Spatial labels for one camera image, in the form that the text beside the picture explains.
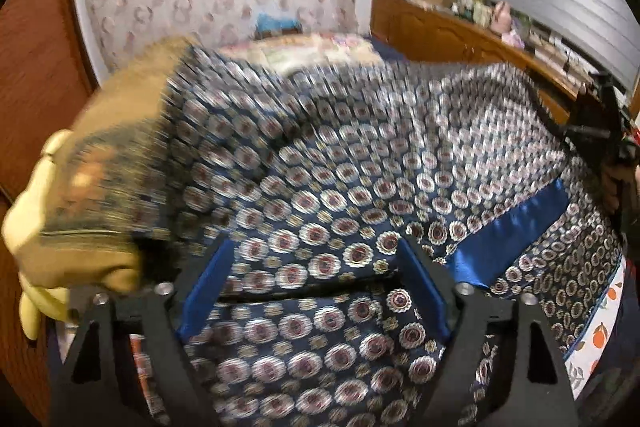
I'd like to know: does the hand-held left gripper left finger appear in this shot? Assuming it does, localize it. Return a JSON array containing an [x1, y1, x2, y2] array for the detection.
[[47, 234, 236, 427]]

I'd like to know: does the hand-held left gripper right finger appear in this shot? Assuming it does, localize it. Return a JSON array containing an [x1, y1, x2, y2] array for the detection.
[[397, 234, 583, 427]]

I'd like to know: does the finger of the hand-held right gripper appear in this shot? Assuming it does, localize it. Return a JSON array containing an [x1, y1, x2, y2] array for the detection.
[[530, 79, 611, 140]]

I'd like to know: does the navy circle-print pajama top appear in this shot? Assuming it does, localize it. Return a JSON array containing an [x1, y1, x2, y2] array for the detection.
[[127, 44, 626, 427]]

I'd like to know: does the person's right hand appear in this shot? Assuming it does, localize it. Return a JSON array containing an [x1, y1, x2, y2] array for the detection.
[[600, 162, 621, 212]]

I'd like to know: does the pink bottle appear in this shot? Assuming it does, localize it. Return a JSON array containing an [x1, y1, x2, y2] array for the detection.
[[492, 2, 516, 32]]

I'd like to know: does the row of small bottles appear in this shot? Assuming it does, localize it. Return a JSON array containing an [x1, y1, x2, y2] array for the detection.
[[452, 0, 493, 25]]

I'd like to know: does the wooden sideboard cabinet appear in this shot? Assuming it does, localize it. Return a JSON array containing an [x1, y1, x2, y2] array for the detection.
[[370, 0, 601, 122]]

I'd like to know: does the yellow plush toy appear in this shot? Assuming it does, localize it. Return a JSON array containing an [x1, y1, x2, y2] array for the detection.
[[2, 129, 143, 343]]

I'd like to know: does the navy bed sheet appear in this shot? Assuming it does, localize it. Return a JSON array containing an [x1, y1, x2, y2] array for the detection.
[[370, 39, 406, 62]]

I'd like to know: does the floral blanket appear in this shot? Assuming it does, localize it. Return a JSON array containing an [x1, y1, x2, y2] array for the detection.
[[220, 32, 386, 72]]

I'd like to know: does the blue storage box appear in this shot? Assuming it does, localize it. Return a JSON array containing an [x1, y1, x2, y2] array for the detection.
[[255, 12, 303, 38]]

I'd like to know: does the wooden louvered wardrobe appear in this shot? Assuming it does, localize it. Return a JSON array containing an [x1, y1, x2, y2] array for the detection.
[[0, 0, 101, 408]]

